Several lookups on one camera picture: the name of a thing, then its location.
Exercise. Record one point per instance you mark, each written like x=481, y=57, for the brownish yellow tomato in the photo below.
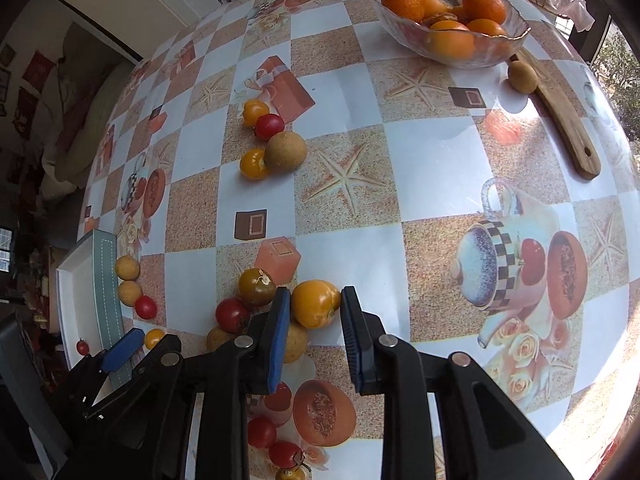
x=256, y=286

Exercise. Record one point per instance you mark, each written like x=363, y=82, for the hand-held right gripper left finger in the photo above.
x=280, y=340

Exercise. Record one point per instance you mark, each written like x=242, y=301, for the large yellow tomato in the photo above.
x=315, y=304

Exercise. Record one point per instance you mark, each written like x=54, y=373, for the small yellow tomato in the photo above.
x=254, y=163
x=255, y=111
x=287, y=475
x=154, y=338

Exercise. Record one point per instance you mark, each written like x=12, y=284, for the red cherry tomato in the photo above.
x=231, y=315
x=82, y=346
x=269, y=126
x=284, y=453
x=261, y=431
x=145, y=306

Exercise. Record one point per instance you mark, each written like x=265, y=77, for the window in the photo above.
x=620, y=80

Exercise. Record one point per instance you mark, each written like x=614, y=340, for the beige sofa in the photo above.
x=85, y=125

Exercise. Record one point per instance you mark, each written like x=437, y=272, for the wooden cutting board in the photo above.
x=570, y=130

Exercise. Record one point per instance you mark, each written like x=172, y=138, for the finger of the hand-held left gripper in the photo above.
x=122, y=350

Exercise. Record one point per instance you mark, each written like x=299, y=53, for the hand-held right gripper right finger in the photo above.
x=351, y=340

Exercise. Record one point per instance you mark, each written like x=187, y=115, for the dark grey chair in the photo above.
x=25, y=385

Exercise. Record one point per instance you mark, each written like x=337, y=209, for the orange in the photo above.
x=451, y=40
x=407, y=1
x=484, y=5
x=487, y=27
x=445, y=14

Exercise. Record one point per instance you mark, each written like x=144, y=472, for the printed checkered tablecloth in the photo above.
x=425, y=160

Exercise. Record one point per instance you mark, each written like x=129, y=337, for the clear glass bowl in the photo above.
x=400, y=35

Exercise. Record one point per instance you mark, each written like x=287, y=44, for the white tray with teal side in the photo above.
x=75, y=300

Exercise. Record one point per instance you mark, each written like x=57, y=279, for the red wall picture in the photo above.
x=38, y=70

